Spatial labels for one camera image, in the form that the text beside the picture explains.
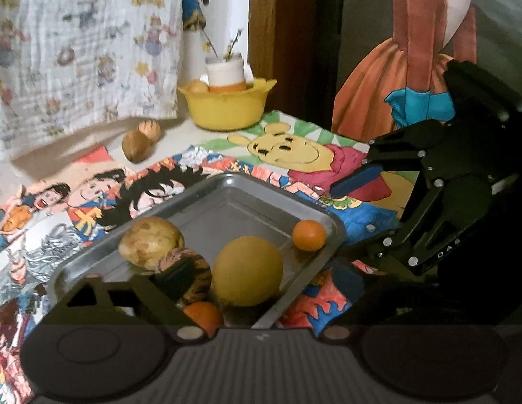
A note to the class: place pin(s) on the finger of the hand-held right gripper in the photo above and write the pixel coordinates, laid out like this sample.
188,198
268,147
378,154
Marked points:
357,179
412,244

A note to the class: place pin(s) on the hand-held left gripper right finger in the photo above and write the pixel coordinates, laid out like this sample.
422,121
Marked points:
352,281

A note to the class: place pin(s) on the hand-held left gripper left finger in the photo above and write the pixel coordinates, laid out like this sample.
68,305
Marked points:
181,274

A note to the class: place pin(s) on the striped brown round fruit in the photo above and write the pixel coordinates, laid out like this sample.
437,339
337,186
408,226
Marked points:
198,280
151,129

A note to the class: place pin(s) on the yellow green speckled fruit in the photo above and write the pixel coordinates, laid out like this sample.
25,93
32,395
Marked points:
150,242

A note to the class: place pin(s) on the small orange mandarin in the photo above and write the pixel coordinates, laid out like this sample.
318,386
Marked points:
308,235
204,317

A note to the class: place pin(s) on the large yellow round fruit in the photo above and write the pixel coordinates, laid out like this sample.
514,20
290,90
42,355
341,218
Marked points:
247,271

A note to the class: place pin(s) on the metal tray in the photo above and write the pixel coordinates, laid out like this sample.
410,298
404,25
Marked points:
248,214

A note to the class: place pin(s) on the cartoon printed cloth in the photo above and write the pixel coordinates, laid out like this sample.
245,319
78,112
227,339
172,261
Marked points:
286,151

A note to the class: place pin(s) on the yellow plastic bowl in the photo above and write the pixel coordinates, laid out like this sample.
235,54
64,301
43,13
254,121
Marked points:
227,109

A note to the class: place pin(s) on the white cup with orange base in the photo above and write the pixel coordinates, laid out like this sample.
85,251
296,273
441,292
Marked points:
225,73

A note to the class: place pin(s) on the dry twigs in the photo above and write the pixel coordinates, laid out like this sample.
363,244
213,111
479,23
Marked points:
231,46

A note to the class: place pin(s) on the pale orange fruit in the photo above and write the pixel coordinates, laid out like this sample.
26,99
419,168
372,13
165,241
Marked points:
198,87

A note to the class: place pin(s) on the white bear printed blanket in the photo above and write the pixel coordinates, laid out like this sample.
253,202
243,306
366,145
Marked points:
75,50

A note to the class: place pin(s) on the orange dress wall poster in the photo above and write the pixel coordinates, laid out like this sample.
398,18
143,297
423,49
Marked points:
412,50

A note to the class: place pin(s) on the wooden door frame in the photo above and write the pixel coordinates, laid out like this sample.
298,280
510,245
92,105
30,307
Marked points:
278,29

